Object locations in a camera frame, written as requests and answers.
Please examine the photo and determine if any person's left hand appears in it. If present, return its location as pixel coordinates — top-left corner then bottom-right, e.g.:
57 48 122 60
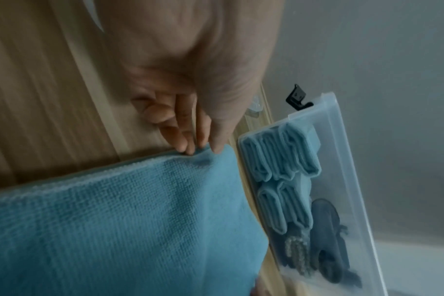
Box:
97 0 285 156

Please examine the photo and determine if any person's right hand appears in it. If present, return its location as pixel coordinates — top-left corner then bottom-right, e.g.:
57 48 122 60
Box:
251 277 271 296

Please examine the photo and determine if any grey striped towel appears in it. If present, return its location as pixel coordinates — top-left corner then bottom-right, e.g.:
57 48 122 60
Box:
283 235 312 276

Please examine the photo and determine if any clear plastic storage box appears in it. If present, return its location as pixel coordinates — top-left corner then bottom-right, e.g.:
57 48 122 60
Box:
237 83 389 296

